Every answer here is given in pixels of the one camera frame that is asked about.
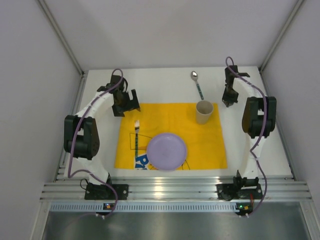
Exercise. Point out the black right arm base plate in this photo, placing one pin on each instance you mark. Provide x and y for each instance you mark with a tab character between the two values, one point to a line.
228	192

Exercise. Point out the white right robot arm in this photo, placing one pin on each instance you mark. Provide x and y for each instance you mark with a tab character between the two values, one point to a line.
258	121

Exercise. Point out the right aluminium frame post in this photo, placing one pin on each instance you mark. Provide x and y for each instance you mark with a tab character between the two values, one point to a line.
281	34

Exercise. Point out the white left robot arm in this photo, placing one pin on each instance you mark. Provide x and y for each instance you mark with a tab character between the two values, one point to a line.
81	136

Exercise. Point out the purple plastic plate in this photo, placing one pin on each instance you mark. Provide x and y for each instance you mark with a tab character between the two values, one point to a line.
166	151

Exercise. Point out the left aluminium frame post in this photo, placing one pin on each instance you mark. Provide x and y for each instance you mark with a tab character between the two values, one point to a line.
59	34

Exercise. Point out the beige paper cup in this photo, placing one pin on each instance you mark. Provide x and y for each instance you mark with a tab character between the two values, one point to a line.
204	110

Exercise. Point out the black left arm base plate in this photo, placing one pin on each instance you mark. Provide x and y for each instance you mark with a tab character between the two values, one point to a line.
102	192

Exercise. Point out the metal fork teal handle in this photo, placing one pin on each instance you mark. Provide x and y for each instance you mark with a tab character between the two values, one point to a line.
137	129

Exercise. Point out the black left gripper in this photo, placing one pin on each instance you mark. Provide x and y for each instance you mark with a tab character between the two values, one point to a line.
125	104

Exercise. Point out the metal spoon teal handle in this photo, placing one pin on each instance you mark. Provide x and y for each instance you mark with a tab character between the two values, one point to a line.
194	76

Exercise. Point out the aluminium frame post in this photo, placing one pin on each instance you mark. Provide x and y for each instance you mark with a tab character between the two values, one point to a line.
281	34
59	34

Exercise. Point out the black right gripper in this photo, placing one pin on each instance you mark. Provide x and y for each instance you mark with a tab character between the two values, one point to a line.
229	95

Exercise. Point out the aluminium mounting rail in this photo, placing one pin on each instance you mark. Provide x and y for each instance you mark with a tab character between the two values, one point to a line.
175	188

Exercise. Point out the yellow pikachu cloth placemat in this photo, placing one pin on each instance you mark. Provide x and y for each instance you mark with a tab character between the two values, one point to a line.
205	143

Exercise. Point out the slotted grey cable duct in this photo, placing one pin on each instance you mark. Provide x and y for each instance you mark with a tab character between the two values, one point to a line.
148	207

